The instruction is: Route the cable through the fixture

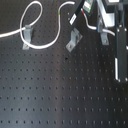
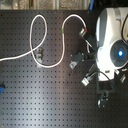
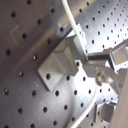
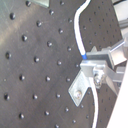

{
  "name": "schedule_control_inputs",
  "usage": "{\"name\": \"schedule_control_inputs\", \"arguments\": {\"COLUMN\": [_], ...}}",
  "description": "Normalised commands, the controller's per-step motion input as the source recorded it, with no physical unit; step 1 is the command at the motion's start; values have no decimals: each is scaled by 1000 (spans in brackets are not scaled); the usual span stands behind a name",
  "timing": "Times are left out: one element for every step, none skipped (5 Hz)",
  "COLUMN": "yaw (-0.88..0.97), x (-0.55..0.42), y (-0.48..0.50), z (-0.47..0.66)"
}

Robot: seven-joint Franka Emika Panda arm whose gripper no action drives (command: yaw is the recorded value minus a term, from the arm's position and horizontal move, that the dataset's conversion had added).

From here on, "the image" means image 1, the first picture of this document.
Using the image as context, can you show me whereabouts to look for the left grey cable clip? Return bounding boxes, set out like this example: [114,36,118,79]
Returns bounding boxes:
[22,25,33,50]

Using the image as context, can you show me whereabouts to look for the black vertical post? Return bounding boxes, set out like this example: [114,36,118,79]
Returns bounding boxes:
[115,3,128,83]

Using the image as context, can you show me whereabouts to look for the white cable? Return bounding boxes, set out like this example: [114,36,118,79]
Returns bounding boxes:
[0,0,77,50]

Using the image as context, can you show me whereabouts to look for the middle grey cable clip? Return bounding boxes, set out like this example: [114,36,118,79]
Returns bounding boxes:
[66,28,82,52]

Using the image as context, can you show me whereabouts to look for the right grey cable clip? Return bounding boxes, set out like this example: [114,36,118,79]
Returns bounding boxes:
[97,21,109,45]

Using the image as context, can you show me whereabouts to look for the grey cable clip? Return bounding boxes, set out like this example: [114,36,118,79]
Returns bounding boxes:
[97,21,109,45]
[66,28,82,52]
[22,25,33,50]

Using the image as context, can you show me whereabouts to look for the grey metal robot arm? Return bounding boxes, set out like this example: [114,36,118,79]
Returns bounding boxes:
[69,0,118,27]

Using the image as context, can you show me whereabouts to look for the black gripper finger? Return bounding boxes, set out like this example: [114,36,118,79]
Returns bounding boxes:
[69,7,81,25]

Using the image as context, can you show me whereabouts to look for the red and white wire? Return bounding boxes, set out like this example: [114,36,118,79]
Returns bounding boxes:
[81,12,99,32]

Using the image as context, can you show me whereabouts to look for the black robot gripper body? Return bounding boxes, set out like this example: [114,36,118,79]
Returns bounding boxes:
[77,0,95,16]

